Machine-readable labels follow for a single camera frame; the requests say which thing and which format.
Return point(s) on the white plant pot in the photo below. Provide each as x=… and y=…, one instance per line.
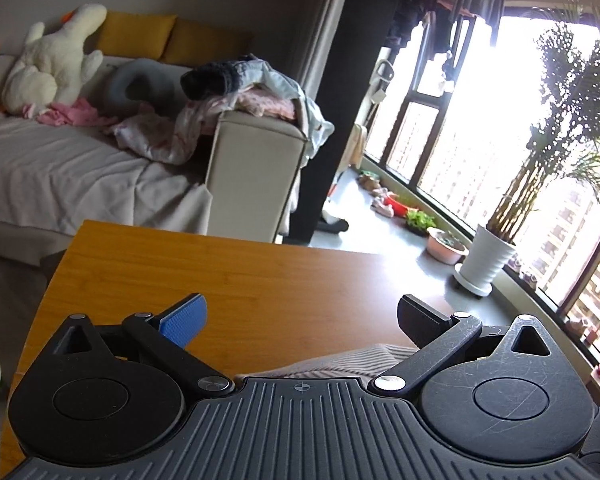
x=487, y=256

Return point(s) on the yellow cushion right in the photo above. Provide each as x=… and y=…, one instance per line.
x=194, y=44

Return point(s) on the grey neck pillow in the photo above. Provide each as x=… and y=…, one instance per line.
x=143, y=82

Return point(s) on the pink cloth on sofa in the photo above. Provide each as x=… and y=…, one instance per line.
x=79, y=114

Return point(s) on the pile of clothes on armrest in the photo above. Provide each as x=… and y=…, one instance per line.
x=249, y=85

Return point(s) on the pink basin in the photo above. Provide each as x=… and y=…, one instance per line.
x=445, y=247

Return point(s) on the tall green potted plant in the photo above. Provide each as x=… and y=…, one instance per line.
x=565, y=143

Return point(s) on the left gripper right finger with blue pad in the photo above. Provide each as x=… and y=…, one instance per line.
x=420, y=322

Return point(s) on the yellow cushion left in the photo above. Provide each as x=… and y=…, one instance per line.
x=127, y=35

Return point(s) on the white plush duck toy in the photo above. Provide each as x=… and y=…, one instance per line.
x=53, y=68

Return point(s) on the yellow cushion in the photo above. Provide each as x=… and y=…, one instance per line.
x=127, y=35
x=194, y=44

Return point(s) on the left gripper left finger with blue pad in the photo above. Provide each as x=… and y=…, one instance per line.
x=182, y=322

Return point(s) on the beige grey sofa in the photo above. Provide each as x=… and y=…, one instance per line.
x=53, y=178

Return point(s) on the dark curtain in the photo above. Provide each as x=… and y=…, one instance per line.
x=360, y=33

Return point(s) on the grey striped knit garment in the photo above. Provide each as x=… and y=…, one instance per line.
x=364, y=364

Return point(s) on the green plant tray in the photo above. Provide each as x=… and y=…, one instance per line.
x=419, y=222

